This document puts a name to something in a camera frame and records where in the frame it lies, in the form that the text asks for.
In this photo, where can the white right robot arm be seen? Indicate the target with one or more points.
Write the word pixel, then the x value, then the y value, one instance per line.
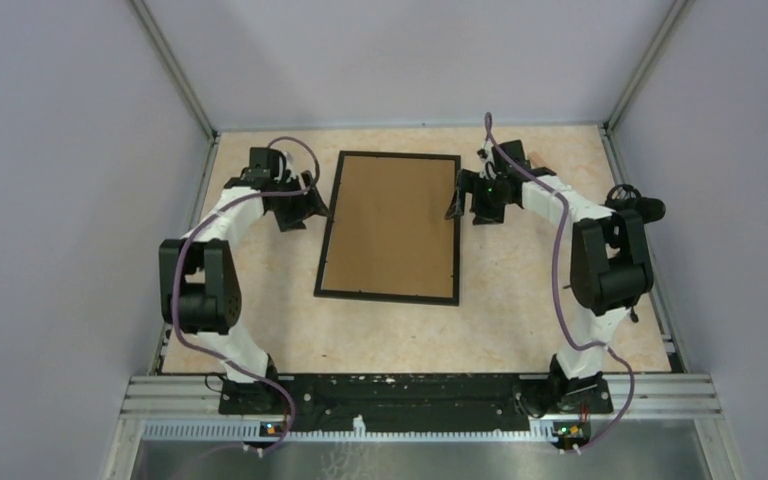
pixel 610 265

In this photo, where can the brown backing board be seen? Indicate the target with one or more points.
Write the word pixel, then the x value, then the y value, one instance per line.
pixel 390 225

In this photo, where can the black microphone on tripod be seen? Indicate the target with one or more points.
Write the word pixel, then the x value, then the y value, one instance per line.
pixel 624 197

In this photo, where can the wooden block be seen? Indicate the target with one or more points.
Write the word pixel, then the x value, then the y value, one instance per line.
pixel 537 160

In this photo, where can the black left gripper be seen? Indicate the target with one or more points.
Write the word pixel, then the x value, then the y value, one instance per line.
pixel 309 205

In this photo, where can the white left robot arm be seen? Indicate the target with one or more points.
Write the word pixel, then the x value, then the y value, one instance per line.
pixel 201 297

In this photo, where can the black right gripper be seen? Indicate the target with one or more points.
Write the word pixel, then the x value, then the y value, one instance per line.
pixel 470 183

